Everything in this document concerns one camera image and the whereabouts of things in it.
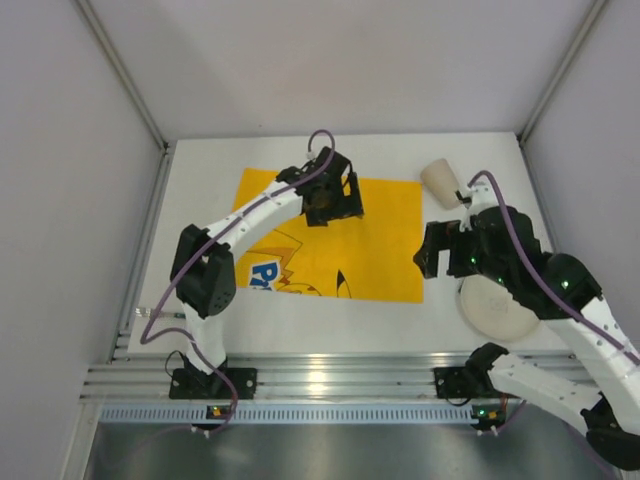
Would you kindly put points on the left aluminium corner post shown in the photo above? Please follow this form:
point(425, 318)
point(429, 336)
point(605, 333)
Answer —
point(100, 34)

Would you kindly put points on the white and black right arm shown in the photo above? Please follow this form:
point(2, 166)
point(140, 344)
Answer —
point(501, 246)

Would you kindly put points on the cream round plate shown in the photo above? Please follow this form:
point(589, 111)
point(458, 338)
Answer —
point(491, 310)

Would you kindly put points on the aluminium corner post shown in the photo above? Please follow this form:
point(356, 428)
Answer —
point(100, 34)
point(560, 72)

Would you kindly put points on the fork with teal handle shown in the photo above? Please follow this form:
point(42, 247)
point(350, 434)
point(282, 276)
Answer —
point(149, 313)

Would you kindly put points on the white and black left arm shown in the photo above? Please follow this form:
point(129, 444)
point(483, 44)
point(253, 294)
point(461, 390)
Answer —
point(203, 271)

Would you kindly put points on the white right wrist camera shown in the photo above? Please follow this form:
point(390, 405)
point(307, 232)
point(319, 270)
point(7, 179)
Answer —
point(478, 198)

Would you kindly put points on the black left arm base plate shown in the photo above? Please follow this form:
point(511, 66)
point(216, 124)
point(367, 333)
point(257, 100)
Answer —
point(188, 384)

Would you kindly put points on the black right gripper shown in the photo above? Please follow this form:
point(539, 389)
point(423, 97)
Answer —
point(445, 251)

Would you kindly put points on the right aluminium corner post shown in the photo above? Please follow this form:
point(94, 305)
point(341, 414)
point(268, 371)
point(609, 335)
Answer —
point(560, 72)

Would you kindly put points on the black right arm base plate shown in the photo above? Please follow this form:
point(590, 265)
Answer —
point(458, 388)

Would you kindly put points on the beige paper cup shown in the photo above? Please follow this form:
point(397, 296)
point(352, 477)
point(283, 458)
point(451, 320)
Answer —
point(440, 180)

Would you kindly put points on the yellow cartoon print cloth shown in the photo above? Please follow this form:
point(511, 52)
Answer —
point(367, 258)

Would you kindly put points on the perforated grey cable duct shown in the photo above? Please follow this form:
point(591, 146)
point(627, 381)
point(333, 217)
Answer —
point(305, 413)

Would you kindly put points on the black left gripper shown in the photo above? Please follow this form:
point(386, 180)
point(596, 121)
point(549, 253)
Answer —
point(345, 201)

